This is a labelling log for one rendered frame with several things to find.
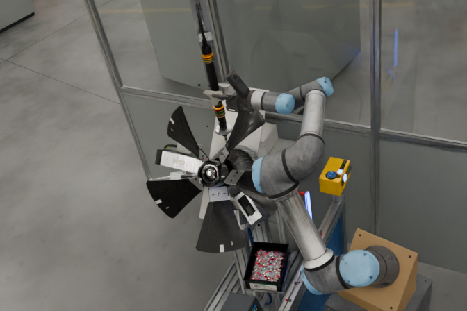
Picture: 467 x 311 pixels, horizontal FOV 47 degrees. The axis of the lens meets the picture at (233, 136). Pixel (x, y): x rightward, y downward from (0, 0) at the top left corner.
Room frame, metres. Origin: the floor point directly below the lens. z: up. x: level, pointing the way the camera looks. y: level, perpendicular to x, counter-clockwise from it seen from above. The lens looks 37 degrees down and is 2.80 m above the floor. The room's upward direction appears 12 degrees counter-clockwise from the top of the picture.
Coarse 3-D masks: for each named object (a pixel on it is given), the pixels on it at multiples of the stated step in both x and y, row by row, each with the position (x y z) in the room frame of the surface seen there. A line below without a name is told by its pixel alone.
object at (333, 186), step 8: (328, 160) 1.92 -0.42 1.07; (336, 160) 1.91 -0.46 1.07; (328, 168) 1.87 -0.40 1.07; (336, 168) 1.86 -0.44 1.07; (344, 168) 1.85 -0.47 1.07; (320, 176) 1.82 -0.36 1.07; (320, 184) 1.81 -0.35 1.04; (328, 184) 1.79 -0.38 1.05; (336, 184) 1.77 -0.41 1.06; (344, 184) 1.81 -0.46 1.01; (328, 192) 1.79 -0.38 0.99; (336, 192) 1.77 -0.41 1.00
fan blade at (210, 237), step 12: (216, 204) 1.76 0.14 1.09; (228, 204) 1.77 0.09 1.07; (204, 216) 1.73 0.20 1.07; (216, 216) 1.73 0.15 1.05; (228, 216) 1.73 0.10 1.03; (204, 228) 1.69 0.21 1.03; (216, 228) 1.69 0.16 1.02; (228, 228) 1.69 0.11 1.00; (204, 240) 1.66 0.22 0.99; (216, 240) 1.66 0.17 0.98; (228, 240) 1.66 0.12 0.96; (240, 240) 1.65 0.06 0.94; (216, 252) 1.62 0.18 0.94
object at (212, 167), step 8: (208, 160) 1.86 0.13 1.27; (216, 160) 1.88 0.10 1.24; (200, 168) 1.86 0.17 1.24; (208, 168) 1.84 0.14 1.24; (216, 168) 1.83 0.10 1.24; (224, 168) 1.85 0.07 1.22; (232, 168) 1.88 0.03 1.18; (200, 176) 1.84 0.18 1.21; (208, 176) 1.83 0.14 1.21; (216, 176) 1.81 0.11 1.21; (224, 176) 1.82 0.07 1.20; (208, 184) 1.80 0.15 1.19; (216, 184) 1.78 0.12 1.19; (224, 184) 1.85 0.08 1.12
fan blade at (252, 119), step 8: (240, 112) 2.02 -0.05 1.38; (248, 112) 1.97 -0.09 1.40; (256, 112) 1.93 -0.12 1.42; (240, 120) 1.98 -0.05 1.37; (248, 120) 1.93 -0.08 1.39; (256, 120) 1.89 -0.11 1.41; (264, 120) 1.87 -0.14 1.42; (240, 128) 1.92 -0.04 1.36; (248, 128) 1.89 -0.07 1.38; (256, 128) 1.85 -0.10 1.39; (232, 136) 1.94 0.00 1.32; (240, 136) 1.88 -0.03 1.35; (232, 144) 1.88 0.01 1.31
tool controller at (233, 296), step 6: (234, 294) 1.16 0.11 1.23; (240, 294) 1.15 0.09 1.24; (228, 300) 1.15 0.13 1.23; (234, 300) 1.14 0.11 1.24; (240, 300) 1.13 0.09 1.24; (246, 300) 1.12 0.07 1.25; (252, 300) 1.11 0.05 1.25; (222, 306) 1.13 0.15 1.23; (228, 306) 1.12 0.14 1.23; (234, 306) 1.11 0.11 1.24; (240, 306) 1.10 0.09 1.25; (246, 306) 1.09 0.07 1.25; (252, 306) 1.09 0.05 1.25; (258, 306) 1.10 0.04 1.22
